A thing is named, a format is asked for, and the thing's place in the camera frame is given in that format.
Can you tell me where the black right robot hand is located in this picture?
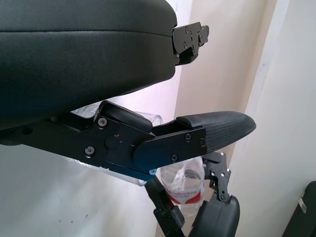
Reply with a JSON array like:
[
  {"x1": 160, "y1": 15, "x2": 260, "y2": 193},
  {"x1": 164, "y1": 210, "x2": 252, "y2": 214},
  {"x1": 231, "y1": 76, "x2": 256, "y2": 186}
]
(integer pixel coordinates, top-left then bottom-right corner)
[{"x1": 144, "y1": 152, "x2": 240, "y2": 237}]

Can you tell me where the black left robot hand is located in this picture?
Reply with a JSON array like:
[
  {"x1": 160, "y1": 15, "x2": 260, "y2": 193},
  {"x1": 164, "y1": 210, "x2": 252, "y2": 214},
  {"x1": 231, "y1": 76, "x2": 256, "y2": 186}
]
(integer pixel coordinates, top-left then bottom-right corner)
[{"x1": 0, "y1": 0, "x2": 257, "y2": 183}]

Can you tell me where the clear water bottle red label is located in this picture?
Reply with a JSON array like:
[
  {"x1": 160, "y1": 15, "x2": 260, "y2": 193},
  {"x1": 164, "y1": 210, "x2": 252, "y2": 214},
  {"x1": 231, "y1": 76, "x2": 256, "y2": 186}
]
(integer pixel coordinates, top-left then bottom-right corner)
[{"x1": 159, "y1": 156, "x2": 206, "y2": 218}]

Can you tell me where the clear glass cup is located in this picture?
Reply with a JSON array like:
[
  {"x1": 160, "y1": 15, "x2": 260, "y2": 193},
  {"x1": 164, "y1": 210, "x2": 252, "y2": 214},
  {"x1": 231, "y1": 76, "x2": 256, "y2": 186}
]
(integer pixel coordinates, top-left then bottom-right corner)
[{"x1": 64, "y1": 105, "x2": 163, "y2": 187}]

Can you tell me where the black object with grey tab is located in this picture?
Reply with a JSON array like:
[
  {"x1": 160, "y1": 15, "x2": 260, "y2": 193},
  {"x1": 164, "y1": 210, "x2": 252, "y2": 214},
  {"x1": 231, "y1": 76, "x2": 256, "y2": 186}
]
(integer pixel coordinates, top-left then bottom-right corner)
[{"x1": 281, "y1": 180, "x2": 316, "y2": 237}]

